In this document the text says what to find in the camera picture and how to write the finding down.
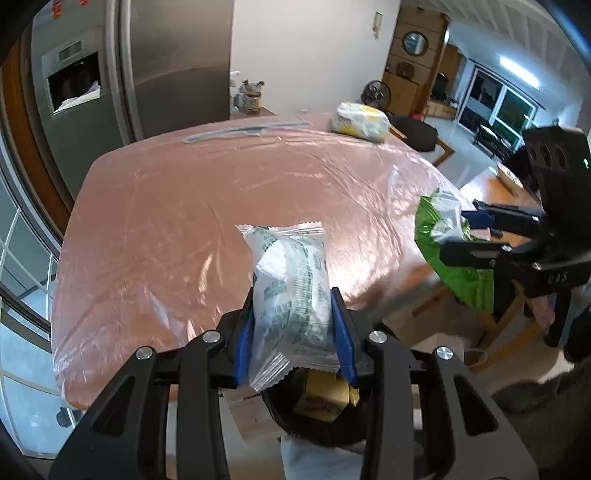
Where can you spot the black bowl with food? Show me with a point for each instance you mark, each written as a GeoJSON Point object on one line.
{"type": "Point", "coordinates": [314, 434]}

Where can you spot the white green print packet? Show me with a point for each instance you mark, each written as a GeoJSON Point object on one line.
{"type": "Point", "coordinates": [291, 295]}

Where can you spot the wooden cabinet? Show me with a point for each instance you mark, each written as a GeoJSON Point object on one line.
{"type": "Point", "coordinates": [415, 78]}

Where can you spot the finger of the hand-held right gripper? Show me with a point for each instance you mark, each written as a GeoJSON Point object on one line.
{"type": "Point", "coordinates": [475, 219]}
{"type": "Point", "coordinates": [466, 254]}

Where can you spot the wooden side table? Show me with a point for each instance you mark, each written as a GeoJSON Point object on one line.
{"type": "Point", "coordinates": [489, 189]}

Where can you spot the glass jar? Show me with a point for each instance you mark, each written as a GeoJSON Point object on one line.
{"type": "Point", "coordinates": [251, 99]}

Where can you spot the black standing fan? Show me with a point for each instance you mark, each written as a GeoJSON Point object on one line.
{"type": "Point", "coordinates": [375, 94]}

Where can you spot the grey plastic strip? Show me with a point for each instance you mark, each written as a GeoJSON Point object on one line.
{"type": "Point", "coordinates": [231, 133]}

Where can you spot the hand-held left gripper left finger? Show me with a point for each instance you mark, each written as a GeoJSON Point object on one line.
{"type": "Point", "coordinates": [244, 355]}

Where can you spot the stainless steel fridge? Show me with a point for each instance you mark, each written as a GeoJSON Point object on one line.
{"type": "Point", "coordinates": [175, 69]}

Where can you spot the glass sliding door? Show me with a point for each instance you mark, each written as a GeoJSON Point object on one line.
{"type": "Point", "coordinates": [23, 277]}

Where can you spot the glass window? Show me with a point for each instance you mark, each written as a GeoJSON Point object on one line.
{"type": "Point", "coordinates": [503, 106]}

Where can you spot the green paper bag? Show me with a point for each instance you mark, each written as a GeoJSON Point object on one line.
{"type": "Point", "coordinates": [461, 277]}

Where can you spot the wooden chair with black seat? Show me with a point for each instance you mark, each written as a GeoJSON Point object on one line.
{"type": "Point", "coordinates": [415, 131]}

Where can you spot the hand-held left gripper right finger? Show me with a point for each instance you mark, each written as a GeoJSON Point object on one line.
{"type": "Point", "coordinates": [344, 341]}

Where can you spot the yellow cardboard box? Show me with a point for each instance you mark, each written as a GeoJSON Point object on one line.
{"type": "Point", "coordinates": [323, 397]}

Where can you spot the flower print tissue pack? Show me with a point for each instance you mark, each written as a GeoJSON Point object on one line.
{"type": "Point", "coordinates": [360, 122]}

